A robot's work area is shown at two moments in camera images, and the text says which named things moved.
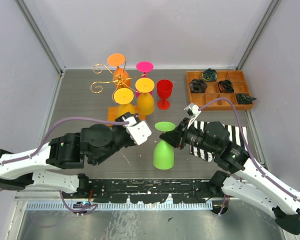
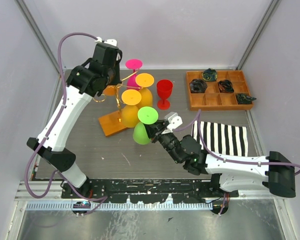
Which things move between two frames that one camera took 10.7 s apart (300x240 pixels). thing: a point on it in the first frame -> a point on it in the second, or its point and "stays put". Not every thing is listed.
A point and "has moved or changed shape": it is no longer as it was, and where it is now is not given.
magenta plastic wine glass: [144, 67] -> [133, 64]
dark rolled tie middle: [225, 86] stays put
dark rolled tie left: [198, 86] stays put
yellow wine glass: [124, 96] has moved or changed shape
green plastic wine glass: [163, 155] -> [146, 115]
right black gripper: [174, 137] -> [151, 129]
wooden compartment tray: [230, 90] stays put
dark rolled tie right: [242, 99] stays put
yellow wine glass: [145, 101] has moved or changed shape
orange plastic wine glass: [121, 78] -> [110, 90]
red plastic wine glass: [164, 88] stays put
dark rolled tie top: [210, 75] stays put
